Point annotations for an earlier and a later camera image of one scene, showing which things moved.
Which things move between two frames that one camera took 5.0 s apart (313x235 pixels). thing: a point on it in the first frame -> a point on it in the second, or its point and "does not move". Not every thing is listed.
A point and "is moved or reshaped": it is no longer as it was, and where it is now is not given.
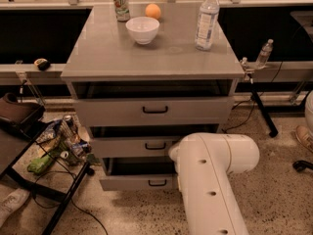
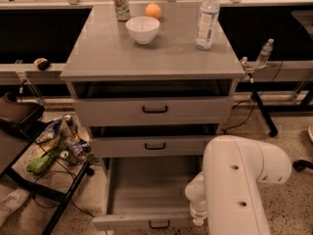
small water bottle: (263, 55) does not move
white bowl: (143, 28) does not move
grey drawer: (142, 173) is moved or reshaped
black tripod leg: (273, 132) does not move
